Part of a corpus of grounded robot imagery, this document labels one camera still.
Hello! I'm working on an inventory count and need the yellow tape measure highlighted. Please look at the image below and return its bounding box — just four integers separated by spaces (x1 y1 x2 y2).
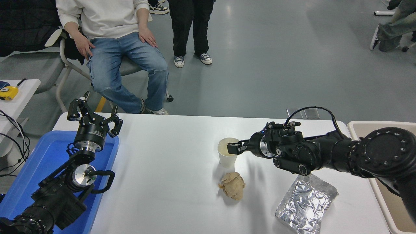
0 86 19 101

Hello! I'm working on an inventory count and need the grey chair white frame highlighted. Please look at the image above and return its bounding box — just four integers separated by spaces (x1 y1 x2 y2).
0 28 73 112
60 29 174 112

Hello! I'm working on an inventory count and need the person's right hand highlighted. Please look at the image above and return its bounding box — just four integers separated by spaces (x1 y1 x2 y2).
72 31 95 60

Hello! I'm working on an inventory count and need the small white side table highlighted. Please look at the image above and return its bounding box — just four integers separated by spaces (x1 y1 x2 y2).
0 79 41 156

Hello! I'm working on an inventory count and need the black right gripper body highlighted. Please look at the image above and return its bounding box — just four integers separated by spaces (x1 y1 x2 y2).
247 131 266 159

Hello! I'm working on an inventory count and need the person's left hand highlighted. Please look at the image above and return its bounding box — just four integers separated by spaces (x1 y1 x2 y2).
138 26 159 48

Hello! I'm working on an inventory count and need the black jacket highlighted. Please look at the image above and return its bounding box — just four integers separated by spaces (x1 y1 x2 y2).
0 0 88 65

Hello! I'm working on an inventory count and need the black cable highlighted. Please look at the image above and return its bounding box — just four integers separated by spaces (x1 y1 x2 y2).
0 110 31 177

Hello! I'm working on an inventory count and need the large pale bin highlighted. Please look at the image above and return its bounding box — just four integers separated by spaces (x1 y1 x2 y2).
347 121 416 234

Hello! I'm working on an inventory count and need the white paper cup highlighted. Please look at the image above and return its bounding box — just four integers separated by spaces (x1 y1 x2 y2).
217 137 241 169

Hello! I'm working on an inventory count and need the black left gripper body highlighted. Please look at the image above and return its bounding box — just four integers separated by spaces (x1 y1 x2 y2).
73 118 110 148

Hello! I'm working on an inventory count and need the blue plastic tray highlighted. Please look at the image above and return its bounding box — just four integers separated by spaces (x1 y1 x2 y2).
0 130 120 234

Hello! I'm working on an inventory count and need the crumpled tan paper ball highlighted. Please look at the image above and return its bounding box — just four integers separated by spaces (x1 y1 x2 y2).
218 172 246 201

